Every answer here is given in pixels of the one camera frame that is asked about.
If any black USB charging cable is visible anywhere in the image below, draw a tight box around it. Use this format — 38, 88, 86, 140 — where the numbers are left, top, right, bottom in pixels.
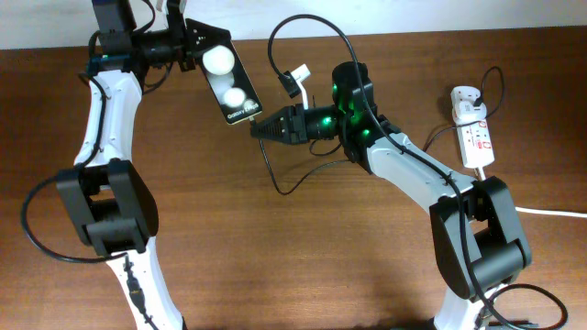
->
247, 66, 505, 197

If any white power strip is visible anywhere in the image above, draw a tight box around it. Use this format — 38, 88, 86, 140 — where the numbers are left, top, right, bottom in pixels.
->
450, 86, 494, 169

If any white USB charger plug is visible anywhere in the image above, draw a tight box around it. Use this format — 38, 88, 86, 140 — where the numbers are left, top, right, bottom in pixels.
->
452, 101, 487, 126

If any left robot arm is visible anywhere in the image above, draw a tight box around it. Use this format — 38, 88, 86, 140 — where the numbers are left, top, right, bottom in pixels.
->
53, 1, 261, 329

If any white power strip cord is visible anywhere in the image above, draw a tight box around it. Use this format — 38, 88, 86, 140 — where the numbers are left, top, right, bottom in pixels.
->
475, 166, 587, 219

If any black Samsung smartphone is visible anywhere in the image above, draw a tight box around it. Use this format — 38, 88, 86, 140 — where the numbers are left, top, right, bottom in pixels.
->
200, 42, 262, 125

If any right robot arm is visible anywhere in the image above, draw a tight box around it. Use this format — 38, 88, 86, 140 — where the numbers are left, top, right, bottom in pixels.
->
251, 61, 532, 329

